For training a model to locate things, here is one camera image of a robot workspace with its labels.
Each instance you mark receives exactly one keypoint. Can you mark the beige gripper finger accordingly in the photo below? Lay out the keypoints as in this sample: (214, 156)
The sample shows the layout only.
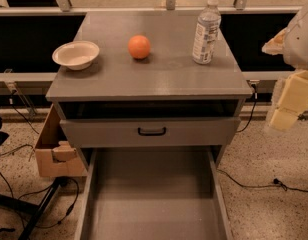
(275, 46)
(292, 101)

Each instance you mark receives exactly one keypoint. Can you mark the clear plastic water bottle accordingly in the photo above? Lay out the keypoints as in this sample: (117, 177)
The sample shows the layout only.
(206, 33)

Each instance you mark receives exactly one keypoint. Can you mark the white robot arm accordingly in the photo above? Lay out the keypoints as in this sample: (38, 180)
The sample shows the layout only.
(295, 54)

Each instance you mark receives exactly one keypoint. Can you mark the grey drawer cabinet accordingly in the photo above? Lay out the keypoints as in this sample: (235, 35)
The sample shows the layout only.
(166, 85)

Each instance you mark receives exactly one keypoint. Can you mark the grey upper drawer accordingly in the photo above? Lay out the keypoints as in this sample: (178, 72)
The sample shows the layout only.
(88, 133)

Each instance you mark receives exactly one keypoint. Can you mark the grey open middle drawer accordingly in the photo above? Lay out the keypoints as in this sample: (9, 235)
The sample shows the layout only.
(153, 194)

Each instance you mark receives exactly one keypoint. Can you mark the orange fruit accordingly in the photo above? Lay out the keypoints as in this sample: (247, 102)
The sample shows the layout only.
(139, 47)

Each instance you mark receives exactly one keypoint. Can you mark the white paper bowl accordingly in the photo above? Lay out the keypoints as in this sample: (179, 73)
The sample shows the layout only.
(76, 55)

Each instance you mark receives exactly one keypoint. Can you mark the cardboard box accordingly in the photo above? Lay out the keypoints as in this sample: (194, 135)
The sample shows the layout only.
(55, 157)

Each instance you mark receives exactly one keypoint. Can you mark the black tripod stand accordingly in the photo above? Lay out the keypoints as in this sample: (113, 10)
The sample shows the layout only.
(35, 211)

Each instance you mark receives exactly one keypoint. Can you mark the black drawer handle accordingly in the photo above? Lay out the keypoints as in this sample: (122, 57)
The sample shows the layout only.
(151, 132)

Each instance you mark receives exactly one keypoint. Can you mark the metal railing frame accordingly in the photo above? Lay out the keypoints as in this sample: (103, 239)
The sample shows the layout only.
(150, 0)

